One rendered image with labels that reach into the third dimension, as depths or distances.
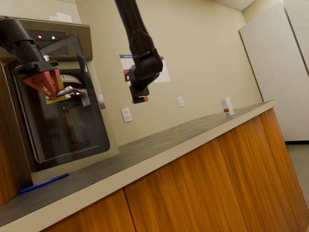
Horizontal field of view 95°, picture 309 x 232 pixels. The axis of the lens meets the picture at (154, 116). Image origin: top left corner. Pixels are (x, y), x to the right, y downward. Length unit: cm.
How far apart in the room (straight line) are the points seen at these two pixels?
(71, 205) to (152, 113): 105
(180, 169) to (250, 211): 45
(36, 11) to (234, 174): 112
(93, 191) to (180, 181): 29
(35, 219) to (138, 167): 23
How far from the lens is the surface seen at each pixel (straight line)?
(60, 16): 79
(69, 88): 48
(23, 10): 91
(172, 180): 52
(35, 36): 74
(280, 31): 312
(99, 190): 40
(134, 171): 42
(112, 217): 46
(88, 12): 157
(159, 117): 134
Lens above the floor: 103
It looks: 2 degrees up
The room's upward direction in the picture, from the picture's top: 17 degrees counter-clockwise
